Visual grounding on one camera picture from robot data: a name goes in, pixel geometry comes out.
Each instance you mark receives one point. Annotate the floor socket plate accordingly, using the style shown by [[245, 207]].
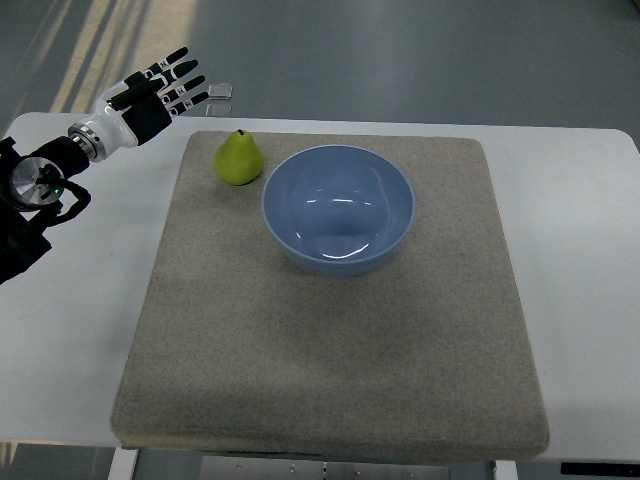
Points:
[[218, 110], [220, 91]]

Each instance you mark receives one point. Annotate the beige felt mat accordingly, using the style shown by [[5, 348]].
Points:
[[426, 358]]

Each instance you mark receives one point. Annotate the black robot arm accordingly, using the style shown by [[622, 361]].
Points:
[[37, 192]]

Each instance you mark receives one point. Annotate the green pear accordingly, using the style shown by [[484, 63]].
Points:
[[238, 160]]

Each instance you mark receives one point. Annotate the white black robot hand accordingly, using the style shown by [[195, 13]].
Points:
[[144, 115]]

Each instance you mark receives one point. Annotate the upper floor socket plate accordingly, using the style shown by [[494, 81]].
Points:
[[220, 91]]

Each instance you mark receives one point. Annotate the blue bowl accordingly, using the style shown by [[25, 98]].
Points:
[[338, 210]]

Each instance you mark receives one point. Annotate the lower floor socket plate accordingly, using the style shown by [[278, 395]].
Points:
[[218, 110]]

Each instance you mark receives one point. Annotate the white table frame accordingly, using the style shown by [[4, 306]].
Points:
[[218, 467]]

